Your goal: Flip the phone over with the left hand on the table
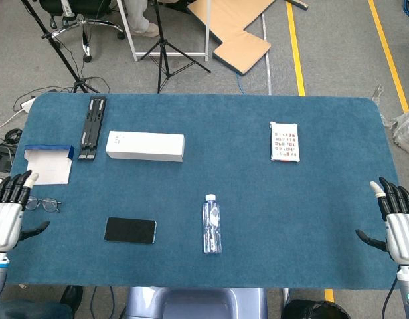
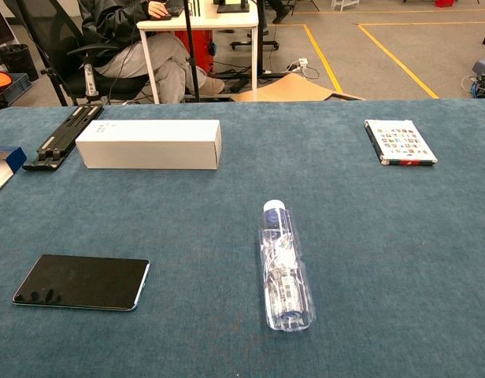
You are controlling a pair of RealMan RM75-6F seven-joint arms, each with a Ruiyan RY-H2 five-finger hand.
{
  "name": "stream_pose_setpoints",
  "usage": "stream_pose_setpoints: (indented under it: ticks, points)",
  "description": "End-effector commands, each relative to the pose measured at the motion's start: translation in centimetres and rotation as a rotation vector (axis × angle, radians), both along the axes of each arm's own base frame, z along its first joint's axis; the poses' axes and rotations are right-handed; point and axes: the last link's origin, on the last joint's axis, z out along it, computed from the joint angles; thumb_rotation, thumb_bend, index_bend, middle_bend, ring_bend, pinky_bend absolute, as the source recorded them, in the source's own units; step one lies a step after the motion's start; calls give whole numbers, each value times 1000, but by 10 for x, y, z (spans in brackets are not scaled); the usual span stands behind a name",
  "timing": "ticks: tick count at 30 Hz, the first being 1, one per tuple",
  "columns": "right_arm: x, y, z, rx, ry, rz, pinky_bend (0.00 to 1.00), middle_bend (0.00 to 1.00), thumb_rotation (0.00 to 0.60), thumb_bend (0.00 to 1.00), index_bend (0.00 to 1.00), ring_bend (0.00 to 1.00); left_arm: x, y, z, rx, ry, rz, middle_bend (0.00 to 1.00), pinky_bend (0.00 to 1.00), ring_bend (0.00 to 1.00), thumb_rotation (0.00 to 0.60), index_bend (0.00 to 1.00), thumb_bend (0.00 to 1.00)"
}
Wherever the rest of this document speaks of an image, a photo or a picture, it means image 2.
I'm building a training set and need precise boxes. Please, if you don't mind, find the black and light blue smartphone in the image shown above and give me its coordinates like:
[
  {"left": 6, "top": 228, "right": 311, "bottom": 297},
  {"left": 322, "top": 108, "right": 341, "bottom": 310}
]
[{"left": 12, "top": 254, "right": 151, "bottom": 313}]

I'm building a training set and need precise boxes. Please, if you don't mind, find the clear plastic water bottle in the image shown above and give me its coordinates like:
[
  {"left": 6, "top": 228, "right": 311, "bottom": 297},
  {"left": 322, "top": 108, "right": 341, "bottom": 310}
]
[{"left": 257, "top": 199, "right": 317, "bottom": 333}]

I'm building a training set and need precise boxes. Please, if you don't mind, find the blue felt table cloth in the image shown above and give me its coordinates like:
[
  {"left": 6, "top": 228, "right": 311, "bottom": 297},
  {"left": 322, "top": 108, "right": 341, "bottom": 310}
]
[{"left": 0, "top": 98, "right": 485, "bottom": 378}]

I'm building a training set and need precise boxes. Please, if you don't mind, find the long white cardboard box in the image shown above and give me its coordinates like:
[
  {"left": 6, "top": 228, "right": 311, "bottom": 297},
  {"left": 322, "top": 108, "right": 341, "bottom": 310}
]
[{"left": 75, "top": 119, "right": 222, "bottom": 171}]

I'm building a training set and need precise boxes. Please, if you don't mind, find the flattened brown cardboard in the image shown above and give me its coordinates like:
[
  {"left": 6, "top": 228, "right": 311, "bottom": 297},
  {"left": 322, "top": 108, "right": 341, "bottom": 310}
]
[{"left": 230, "top": 72, "right": 365, "bottom": 102}]

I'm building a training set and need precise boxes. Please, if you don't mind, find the black rolling stand base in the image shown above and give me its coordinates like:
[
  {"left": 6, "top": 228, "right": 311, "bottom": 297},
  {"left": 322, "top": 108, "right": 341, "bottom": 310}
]
[{"left": 229, "top": 0, "right": 280, "bottom": 51}]

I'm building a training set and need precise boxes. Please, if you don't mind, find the black tripod with thin pole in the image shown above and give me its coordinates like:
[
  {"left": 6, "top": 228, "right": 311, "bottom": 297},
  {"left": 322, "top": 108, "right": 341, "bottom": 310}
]
[{"left": 182, "top": 0, "right": 201, "bottom": 102}]

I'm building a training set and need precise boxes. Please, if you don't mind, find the red cabinet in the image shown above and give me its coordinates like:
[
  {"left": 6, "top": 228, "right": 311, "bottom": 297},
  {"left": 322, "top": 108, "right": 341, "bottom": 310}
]
[{"left": 174, "top": 29, "right": 215, "bottom": 76}]

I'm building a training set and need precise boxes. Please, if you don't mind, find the white desk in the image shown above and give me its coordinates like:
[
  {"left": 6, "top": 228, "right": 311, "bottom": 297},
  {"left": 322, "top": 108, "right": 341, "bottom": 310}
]
[{"left": 136, "top": 0, "right": 260, "bottom": 105}]

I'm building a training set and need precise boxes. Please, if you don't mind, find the black monitor foot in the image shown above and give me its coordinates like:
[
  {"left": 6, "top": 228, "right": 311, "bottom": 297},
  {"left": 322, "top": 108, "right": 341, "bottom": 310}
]
[{"left": 217, "top": 0, "right": 250, "bottom": 14}]

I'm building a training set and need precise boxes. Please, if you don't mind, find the black folding laptop stand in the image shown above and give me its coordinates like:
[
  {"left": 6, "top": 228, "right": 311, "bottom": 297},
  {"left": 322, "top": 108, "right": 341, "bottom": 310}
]
[{"left": 22, "top": 105, "right": 104, "bottom": 172}]

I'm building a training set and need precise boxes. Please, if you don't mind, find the seated person in dark jacket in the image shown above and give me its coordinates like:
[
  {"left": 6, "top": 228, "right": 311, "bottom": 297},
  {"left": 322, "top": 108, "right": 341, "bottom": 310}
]
[{"left": 77, "top": 0, "right": 226, "bottom": 104}]

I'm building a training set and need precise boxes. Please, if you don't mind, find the office chair base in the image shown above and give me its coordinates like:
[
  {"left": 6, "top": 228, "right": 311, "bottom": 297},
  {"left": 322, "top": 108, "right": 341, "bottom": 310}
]
[{"left": 13, "top": 0, "right": 150, "bottom": 107}]

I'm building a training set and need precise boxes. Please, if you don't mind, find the open blue and white box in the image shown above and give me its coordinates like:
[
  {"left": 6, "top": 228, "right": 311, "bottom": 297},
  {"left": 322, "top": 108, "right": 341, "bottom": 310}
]
[{"left": 0, "top": 146, "right": 28, "bottom": 201}]

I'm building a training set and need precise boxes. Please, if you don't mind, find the blue plastic crate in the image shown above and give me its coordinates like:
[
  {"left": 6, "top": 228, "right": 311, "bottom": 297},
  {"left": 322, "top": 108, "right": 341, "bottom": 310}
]
[{"left": 0, "top": 72, "right": 33, "bottom": 106}]

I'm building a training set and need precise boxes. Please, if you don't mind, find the black waste bin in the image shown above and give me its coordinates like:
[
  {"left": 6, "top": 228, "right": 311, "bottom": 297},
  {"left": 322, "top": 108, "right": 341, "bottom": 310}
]
[{"left": 0, "top": 43, "right": 39, "bottom": 82}]

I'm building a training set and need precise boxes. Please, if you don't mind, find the silver handle with QR label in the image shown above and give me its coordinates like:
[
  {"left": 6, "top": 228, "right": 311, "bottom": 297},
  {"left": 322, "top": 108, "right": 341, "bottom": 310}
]
[{"left": 83, "top": 63, "right": 99, "bottom": 98}]

